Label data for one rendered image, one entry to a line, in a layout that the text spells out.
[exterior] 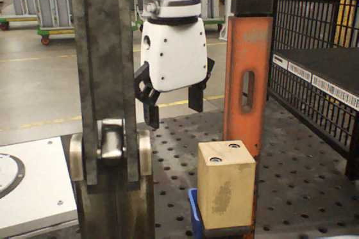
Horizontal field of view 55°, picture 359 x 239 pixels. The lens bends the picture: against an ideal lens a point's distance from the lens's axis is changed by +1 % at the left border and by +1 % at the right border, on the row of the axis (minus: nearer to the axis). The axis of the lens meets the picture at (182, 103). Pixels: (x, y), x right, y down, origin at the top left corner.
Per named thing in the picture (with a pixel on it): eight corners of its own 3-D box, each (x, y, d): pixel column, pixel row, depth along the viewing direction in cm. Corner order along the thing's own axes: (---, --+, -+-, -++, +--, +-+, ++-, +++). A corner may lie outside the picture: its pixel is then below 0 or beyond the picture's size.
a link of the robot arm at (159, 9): (163, 0, 43) (165, 25, 45) (213, -5, 49) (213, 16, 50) (128, -5, 49) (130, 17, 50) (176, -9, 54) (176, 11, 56)
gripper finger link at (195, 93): (200, 76, 55) (199, 113, 58) (214, 72, 57) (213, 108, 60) (187, 72, 58) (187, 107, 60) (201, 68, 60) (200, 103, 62)
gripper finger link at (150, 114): (140, 93, 49) (143, 135, 51) (158, 88, 50) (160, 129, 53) (128, 88, 51) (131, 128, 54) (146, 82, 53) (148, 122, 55)
